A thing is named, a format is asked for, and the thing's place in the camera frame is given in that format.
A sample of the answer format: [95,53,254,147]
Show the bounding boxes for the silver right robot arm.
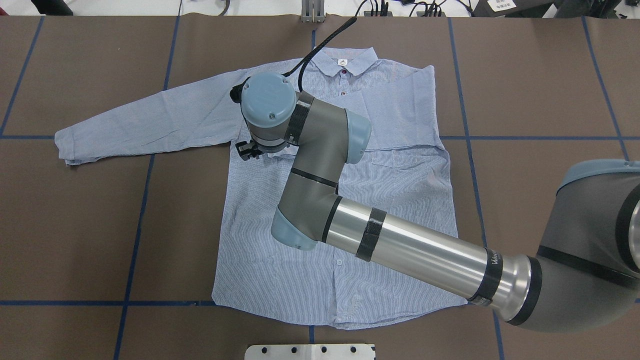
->
[214,66,639,332]

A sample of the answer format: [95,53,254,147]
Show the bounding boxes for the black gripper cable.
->
[282,16,359,93]

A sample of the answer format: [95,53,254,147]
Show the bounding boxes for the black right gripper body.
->
[235,140,270,161]

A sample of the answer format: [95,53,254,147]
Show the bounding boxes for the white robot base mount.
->
[244,343,378,360]

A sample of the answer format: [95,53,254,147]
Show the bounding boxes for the light blue striped shirt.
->
[54,46,469,331]

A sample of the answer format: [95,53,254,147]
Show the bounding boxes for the grey aluminium frame post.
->
[301,0,326,23]

